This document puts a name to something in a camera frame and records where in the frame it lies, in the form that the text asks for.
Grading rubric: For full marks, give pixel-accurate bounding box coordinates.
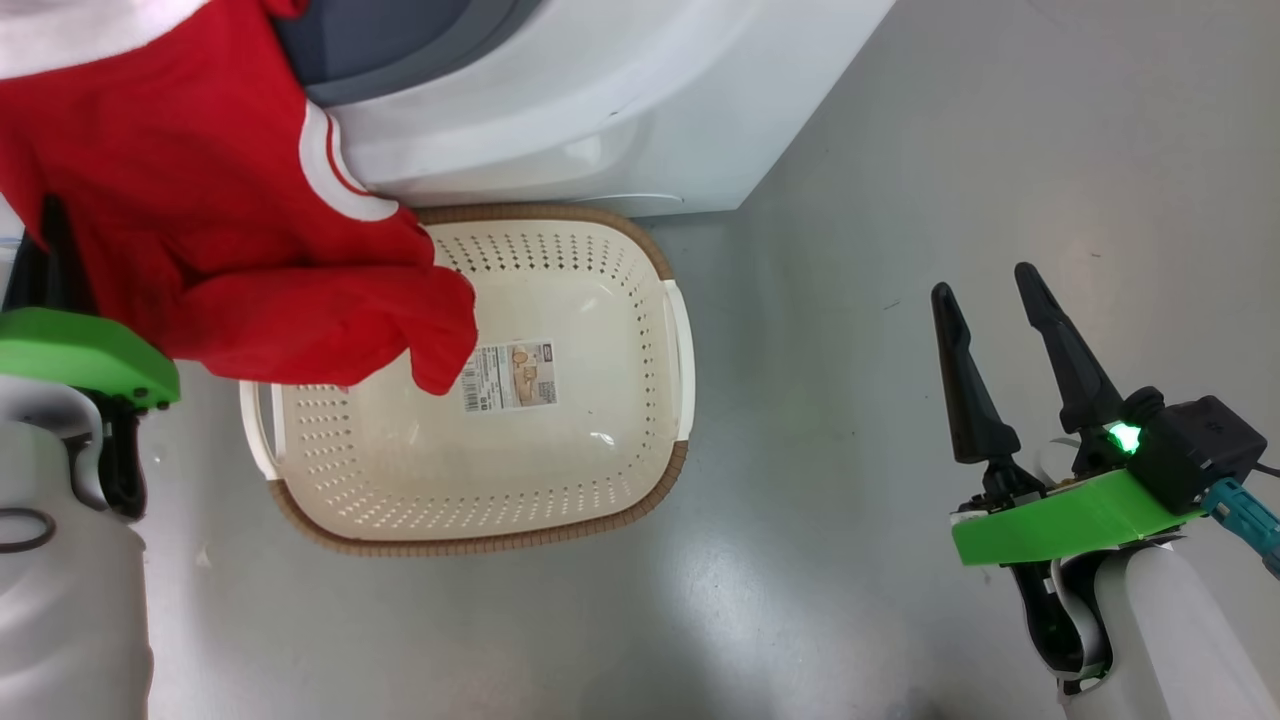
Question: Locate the cream perforated basket brown rim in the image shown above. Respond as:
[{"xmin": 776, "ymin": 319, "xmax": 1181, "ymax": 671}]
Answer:
[{"xmin": 238, "ymin": 203, "xmax": 696, "ymax": 558}]

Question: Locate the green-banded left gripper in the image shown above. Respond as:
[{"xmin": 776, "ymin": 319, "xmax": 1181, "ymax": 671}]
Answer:
[{"xmin": 0, "ymin": 195, "xmax": 183, "ymax": 411}]

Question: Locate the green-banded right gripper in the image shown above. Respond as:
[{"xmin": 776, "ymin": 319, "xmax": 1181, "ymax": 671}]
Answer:
[{"xmin": 930, "ymin": 262, "xmax": 1203, "ymax": 568}]

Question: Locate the grey rubber door gasket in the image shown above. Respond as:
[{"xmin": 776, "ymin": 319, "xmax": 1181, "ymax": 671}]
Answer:
[{"xmin": 270, "ymin": 0, "xmax": 546, "ymax": 109}]

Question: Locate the red garment with white trim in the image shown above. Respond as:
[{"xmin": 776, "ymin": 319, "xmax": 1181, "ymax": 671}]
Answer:
[{"xmin": 0, "ymin": 0, "xmax": 479, "ymax": 397}]

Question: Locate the barcode sticker inside basket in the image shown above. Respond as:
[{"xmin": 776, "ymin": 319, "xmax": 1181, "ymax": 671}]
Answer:
[{"xmin": 460, "ymin": 340, "xmax": 559, "ymax": 415}]

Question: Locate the round filter cover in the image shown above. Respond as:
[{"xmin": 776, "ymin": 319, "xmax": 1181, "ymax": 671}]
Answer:
[{"xmin": 560, "ymin": 192, "xmax": 686, "ymax": 217}]

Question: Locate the teal cable connector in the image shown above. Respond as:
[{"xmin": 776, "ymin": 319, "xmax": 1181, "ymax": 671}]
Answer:
[{"xmin": 1200, "ymin": 478, "xmax": 1280, "ymax": 579}]

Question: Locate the white front-load washing machine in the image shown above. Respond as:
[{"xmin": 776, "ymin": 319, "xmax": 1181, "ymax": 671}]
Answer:
[{"xmin": 270, "ymin": 0, "xmax": 897, "ymax": 219}]

